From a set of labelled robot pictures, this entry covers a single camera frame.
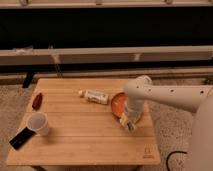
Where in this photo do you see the white sponge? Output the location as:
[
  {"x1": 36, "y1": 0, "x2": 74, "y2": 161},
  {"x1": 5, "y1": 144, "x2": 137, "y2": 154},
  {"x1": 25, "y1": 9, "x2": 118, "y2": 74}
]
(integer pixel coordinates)
[{"x1": 127, "y1": 121, "x2": 137, "y2": 132}]

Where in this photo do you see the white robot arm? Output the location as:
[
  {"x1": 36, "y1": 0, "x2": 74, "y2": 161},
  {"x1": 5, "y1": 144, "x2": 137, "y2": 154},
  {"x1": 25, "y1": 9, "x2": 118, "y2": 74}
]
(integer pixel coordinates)
[{"x1": 120, "y1": 75, "x2": 213, "y2": 171}]

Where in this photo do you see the orange ceramic bowl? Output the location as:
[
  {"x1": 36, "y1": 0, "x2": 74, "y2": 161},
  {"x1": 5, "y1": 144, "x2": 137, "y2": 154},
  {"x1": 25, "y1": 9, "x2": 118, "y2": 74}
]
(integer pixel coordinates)
[{"x1": 111, "y1": 92, "x2": 127, "y2": 119}]

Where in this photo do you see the white lying bottle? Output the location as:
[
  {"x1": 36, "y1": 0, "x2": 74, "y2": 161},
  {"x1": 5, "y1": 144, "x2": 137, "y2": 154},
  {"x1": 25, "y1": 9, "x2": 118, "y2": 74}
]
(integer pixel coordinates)
[{"x1": 78, "y1": 89, "x2": 109, "y2": 105}]

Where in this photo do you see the wooden folding table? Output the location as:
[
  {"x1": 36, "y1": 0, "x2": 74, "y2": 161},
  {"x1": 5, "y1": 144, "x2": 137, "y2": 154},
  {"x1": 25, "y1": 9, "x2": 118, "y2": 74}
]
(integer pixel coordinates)
[{"x1": 7, "y1": 78, "x2": 160, "y2": 166}]

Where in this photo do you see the white plastic cup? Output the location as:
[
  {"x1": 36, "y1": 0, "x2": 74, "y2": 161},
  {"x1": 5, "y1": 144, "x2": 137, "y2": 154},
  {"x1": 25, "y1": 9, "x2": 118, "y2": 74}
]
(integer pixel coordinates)
[{"x1": 26, "y1": 112, "x2": 50, "y2": 136}]

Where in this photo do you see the dark red small object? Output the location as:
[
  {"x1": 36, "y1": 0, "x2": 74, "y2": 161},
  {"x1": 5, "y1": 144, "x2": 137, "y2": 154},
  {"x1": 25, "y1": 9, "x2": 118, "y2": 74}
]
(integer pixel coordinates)
[{"x1": 32, "y1": 93, "x2": 43, "y2": 110}]

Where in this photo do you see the black rectangular remote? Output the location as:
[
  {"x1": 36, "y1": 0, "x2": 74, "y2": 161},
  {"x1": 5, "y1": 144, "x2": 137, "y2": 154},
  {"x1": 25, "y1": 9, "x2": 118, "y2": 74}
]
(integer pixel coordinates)
[{"x1": 9, "y1": 127, "x2": 35, "y2": 150}]

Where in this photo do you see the black floor cable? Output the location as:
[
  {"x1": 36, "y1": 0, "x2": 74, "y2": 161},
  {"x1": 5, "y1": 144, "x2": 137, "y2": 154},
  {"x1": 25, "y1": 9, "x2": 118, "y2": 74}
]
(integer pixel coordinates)
[{"x1": 165, "y1": 150, "x2": 188, "y2": 171}]

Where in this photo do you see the long grey wall rail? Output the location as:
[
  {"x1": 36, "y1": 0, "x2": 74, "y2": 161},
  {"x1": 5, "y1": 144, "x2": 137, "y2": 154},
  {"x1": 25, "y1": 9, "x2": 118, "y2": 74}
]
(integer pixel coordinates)
[{"x1": 0, "y1": 45, "x2": 213, "y2": 66}]

